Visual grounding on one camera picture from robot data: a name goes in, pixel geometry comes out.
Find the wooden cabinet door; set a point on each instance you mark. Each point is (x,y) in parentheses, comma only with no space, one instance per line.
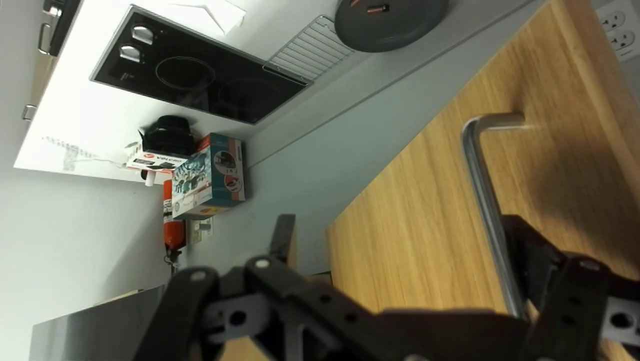
(560,142)

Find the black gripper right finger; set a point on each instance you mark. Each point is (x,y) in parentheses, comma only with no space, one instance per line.
(533,257)

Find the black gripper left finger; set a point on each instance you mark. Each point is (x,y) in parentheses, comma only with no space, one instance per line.
(283,244)

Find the red fire extinguisher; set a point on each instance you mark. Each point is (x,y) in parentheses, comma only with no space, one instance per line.
(173,231)

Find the dark grey round plate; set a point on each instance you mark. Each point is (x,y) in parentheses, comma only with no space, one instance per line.
(387,24)

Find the teal appliance cardboard box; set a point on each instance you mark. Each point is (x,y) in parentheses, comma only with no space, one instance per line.
(211,178)

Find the black induction cooktop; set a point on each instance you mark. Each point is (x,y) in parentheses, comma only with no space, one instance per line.
(168,63)

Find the silver cabinet door handle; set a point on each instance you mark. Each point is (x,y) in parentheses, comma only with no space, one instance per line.
(488,202)

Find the white wall power outlet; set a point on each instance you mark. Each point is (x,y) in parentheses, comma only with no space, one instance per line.
(620,23)

